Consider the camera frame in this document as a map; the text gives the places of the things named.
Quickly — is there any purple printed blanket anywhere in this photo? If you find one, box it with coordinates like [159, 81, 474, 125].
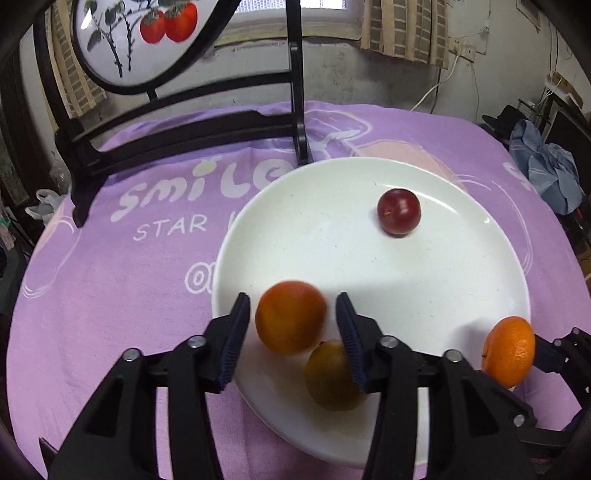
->
[7, 100, 591, 480]

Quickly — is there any black framed painted table screen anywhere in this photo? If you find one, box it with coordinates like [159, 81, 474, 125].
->
[32, 0, 315, 229]

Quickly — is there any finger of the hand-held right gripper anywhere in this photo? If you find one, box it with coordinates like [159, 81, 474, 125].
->
[501, 383, 578, 455]
[531, 327, 591, 407]

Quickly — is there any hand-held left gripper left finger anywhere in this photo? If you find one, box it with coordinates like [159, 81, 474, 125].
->
[48, 292, 251, 480]

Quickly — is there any beige checked curtain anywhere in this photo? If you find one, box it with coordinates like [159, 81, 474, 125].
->
[46, 0, 109, 118]
[360, 0, 450, 70]

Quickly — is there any white plastic bag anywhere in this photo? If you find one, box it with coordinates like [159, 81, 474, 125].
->
[25, 188, 65, 222]

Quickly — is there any greenish tangerine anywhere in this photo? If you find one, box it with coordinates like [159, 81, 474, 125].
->
[305, 339, 368, 412]

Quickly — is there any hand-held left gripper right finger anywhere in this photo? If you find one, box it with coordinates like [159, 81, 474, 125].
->
[335, 292, 539, 480]

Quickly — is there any white wall outlet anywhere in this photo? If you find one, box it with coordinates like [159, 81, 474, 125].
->
[450, 39, 478, 61]

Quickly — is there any window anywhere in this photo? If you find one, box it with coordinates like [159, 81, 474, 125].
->
[217, 0, 365, 47]

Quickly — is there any white round plate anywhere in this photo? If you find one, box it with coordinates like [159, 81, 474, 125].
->
[211, 157, 532, 470]

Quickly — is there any blue clothing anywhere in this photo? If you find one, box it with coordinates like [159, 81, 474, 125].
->
[508, 119, 583, 215]

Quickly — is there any dark red plum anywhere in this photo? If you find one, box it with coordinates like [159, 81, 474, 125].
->
[377, 188, 422, 238]

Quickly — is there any white cable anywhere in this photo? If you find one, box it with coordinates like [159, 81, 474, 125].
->
[411, 46, 462, 112]

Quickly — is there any black hat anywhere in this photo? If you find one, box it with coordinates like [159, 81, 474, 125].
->
[481, 105, 522, 141]

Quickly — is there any orange tangerine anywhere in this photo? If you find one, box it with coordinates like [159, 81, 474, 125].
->
[255, 280, 328, 355]
[481, 316, 536, 389]

